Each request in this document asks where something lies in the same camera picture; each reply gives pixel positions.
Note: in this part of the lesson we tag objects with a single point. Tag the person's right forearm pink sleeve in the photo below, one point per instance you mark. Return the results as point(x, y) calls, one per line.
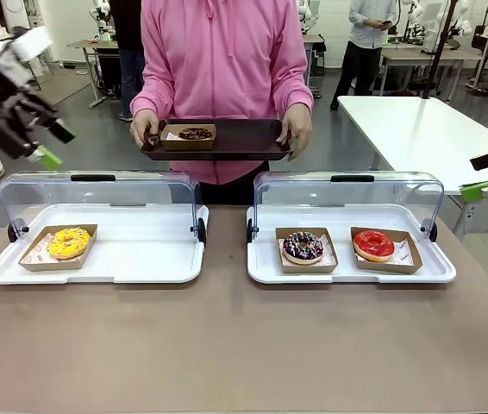
point(149, 99)

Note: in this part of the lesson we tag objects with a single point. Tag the yellow sprinkled donut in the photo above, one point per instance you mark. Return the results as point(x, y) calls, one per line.
point(69, 248)

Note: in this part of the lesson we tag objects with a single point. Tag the person's left hand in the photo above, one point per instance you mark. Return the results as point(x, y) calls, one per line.
point(298, 131)

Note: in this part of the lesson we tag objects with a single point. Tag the white display case base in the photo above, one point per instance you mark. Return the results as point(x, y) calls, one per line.
point(343, 271)
point(140, 259)

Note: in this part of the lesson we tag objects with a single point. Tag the purple sprinkled chocolate donut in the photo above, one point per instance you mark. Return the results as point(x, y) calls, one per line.
point(302, 250)

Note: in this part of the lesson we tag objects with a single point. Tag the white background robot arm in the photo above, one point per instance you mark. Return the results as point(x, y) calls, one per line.
point(414, 19)
point(457, 23)
point(305, 13)
point(101, 19)

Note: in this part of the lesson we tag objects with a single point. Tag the black camera pole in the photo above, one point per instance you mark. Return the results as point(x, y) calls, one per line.
point(440, 47)

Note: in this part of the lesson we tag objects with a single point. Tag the dark brown serving tray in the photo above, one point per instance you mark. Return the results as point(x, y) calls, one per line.
point(244, 138)

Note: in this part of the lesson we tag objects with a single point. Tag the bystander in white shirt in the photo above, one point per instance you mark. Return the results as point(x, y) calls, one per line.
point(369, 43)

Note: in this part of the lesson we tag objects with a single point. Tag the chocolate nut donut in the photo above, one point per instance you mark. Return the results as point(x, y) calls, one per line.
point(194, 133)

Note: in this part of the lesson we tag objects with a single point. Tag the person's right hand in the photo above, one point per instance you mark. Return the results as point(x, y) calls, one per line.
point(140, 127)

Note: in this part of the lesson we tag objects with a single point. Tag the person in pink hoodie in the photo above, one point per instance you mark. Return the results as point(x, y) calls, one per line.
point(222, 56)

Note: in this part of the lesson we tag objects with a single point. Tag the person's left forearm pink sleeve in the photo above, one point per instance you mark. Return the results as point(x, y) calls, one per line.
point(298, 92)

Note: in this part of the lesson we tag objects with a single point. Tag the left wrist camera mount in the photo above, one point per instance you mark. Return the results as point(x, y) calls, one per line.
point(33, 43)

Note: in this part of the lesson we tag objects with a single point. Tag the white side table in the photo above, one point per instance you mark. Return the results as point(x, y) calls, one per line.
point(408, 129)

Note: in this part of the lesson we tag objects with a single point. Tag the red glazed donut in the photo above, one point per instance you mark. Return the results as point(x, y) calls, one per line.
point(373, 248)

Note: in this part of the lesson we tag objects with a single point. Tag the clear display case lid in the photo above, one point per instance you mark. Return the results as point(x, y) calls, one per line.
point(347, 194)
point(97, 190)

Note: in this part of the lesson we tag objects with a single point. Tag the bystander in dark top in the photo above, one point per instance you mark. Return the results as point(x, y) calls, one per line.
point(129, 64)

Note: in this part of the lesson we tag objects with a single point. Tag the cardboard donut box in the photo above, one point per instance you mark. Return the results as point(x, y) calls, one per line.
point(37, 261)
point(183, 144)

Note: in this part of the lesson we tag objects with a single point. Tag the red frosted donut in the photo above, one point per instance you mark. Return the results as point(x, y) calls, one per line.
point(408, 259)

